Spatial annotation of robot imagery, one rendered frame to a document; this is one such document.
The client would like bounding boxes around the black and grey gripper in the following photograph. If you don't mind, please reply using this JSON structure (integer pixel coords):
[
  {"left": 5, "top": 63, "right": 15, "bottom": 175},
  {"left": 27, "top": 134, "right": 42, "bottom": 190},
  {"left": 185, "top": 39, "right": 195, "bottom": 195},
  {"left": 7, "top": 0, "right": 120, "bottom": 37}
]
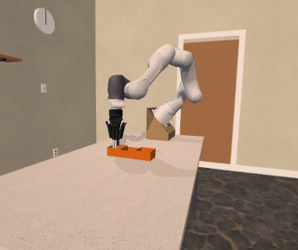
[{"left": 105, "top": 109, "right": 126, "bottom": 148}]

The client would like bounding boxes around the orange three-compartment bin rack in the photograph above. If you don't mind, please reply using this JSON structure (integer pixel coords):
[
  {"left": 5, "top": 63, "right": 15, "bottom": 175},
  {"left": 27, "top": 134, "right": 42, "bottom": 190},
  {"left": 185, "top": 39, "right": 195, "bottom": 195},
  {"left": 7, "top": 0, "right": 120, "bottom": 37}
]
[{"left": 107, "top": 145, "right": 155, "bottom": 161}]

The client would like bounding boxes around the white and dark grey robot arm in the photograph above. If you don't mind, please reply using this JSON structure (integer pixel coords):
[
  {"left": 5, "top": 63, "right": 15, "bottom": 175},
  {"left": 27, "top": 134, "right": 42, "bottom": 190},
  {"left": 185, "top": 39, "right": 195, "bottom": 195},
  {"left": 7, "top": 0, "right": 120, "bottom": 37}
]
[{"left": 108, "top": 44, "right": 202, "bottom": 127}]

